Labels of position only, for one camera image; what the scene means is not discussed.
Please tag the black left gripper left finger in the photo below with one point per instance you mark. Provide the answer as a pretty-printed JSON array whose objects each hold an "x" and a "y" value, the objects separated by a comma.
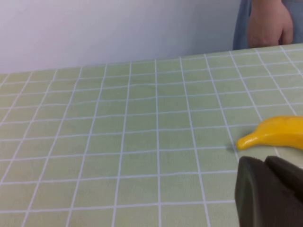
[{"x": 255, "y": 201}]

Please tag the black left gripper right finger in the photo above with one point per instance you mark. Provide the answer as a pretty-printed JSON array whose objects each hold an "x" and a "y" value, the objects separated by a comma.
[{"x": 288, "y": 175}]

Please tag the yellow banana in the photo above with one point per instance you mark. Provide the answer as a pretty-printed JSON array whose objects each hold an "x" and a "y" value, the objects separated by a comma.
[{"x": 277, "y": 133}]

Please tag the person's bare hand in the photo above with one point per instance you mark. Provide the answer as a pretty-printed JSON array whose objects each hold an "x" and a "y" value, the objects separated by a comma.
[{"x": 267, "y": 26}]

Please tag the blue denim clothing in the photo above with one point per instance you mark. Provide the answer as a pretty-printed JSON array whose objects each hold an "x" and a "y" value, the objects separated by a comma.
[{"x": 241, "y": 26}]

